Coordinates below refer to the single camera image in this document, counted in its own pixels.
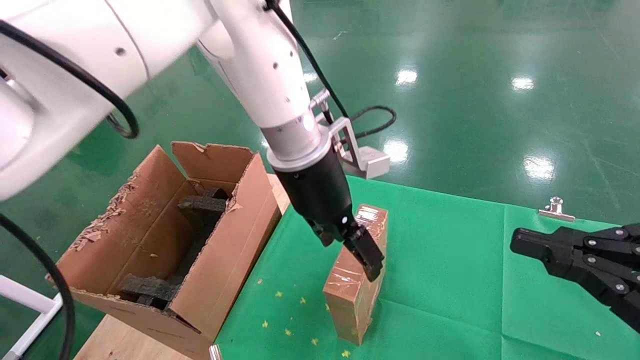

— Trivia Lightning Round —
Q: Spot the large open brown carton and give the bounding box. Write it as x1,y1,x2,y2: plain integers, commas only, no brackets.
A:
46,141,282,360

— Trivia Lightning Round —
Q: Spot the white metal frame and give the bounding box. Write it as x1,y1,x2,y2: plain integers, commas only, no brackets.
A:
0,274,66,360

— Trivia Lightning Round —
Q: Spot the silver binder clip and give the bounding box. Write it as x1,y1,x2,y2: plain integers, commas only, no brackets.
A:
538,196,577,223

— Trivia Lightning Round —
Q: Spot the black cable with yellow tag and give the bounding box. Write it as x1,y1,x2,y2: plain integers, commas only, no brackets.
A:
265,0,397,140

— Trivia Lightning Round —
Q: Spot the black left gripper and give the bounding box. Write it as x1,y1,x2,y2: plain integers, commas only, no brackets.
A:
274,149,386,282

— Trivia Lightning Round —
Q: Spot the green table cloth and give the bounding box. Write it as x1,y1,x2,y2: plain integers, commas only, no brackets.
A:
215,175,640,360

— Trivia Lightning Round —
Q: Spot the thick braided black cable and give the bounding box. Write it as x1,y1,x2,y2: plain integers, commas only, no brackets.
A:
0,20,140,360

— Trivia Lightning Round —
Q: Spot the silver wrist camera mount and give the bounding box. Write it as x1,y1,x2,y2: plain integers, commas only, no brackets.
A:
327,116,392,180

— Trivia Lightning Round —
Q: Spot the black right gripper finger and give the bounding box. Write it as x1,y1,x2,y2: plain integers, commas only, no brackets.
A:
510,223,640,274
511,243,640,332

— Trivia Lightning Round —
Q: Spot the small taped cardboard box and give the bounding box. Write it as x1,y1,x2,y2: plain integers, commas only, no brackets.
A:
322,204,390,347

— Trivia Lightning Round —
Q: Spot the black foam insert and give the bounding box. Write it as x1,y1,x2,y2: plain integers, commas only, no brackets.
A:
118,186,232,312

